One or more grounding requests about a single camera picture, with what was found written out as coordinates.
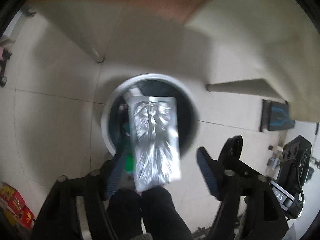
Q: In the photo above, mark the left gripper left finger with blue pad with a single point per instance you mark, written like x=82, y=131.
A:
x=72, y=202

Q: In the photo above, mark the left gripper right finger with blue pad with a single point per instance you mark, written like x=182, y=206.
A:
x=228, y=182

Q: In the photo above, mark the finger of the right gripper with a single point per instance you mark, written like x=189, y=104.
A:
x=232, y=149

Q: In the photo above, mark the silver blister pack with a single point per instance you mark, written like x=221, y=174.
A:
x=154, y=141

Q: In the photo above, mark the green blue wipes pack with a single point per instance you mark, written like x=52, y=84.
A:
x=129, y=165

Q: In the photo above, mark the white round trash bin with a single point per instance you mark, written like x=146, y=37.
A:
x=116, y=112

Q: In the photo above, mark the red yellow carton box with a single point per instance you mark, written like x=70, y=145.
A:
x=14, y=207

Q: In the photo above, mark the black blue weight bench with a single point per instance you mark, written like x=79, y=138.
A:
x=275, y=116

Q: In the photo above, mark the person in black fleece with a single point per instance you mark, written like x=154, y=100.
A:
x=127, y=211

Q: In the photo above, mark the white table leg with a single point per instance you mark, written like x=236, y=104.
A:
x=259, y=87
x=71, y=21

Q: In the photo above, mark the pink suitcase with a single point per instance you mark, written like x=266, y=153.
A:
x=5, y=57

